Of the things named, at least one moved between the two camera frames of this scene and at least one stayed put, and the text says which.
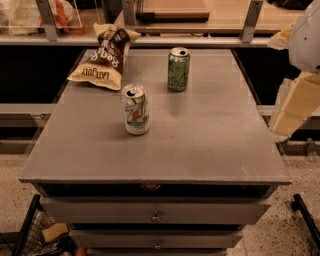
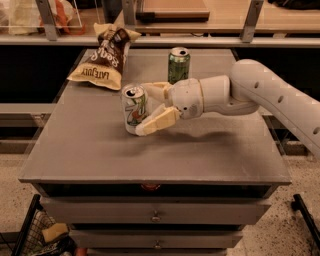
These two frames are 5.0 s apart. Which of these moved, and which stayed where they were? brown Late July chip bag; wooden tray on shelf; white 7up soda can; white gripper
Moved: white gripper
Stayed: white 7up soda can; brown Late July chip bag; wooden tray on shelf
